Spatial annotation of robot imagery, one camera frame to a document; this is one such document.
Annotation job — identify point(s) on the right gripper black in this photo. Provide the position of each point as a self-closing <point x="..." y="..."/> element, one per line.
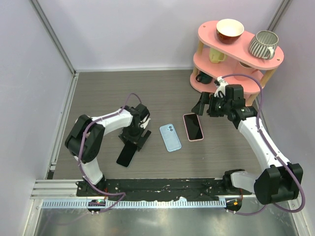
<point x="205" y="99"/>

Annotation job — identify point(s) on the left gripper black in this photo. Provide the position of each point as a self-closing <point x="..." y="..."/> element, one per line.
<point x="125" y="136"/>

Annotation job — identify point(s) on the pink phone case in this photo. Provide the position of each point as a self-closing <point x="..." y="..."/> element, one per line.
<point x="193" y="127"/>

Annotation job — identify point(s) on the blue phone case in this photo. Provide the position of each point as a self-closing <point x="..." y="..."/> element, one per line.
<point x="170" y="138"/>

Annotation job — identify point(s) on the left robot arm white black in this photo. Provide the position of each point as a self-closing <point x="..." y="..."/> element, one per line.
<point x="85" y="139"/>

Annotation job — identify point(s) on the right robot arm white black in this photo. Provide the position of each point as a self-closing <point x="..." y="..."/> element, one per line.
<point x="280" y="180"/>

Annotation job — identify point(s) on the dark green mug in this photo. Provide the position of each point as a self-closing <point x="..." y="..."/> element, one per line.
<point x="203" y="78"/>

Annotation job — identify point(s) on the yellow mug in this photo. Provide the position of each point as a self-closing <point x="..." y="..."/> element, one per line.
<point x="216" y="56"/>

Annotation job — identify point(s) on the pink mug on shelf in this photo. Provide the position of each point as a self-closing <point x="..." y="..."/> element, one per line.
<point x="242" y="70"/>

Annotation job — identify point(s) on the pink three-tier shelf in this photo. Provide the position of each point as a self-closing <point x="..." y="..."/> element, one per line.
<point x="226" y="50"/>

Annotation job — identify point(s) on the red bowl white inside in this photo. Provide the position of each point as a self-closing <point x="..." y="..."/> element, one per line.
<point x="229" y="30"/>

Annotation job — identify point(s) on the grey striped mug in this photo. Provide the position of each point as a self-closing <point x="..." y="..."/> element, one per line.
<point x="263" y="45"/>

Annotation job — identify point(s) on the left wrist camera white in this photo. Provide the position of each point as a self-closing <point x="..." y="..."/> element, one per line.
<point x="144" y="123"/>

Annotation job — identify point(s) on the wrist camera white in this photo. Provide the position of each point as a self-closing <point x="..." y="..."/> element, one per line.
<point x="144" y="123"/>
<point x="220" y="83"/>

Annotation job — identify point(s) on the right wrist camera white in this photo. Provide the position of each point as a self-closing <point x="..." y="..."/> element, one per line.
<point x="220" y="83"/>

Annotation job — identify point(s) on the white slotted cable duct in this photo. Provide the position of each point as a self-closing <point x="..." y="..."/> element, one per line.
<point x="97" y="203"/>

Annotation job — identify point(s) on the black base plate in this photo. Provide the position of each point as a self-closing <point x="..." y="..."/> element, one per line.
<point x="167" y="189"/>

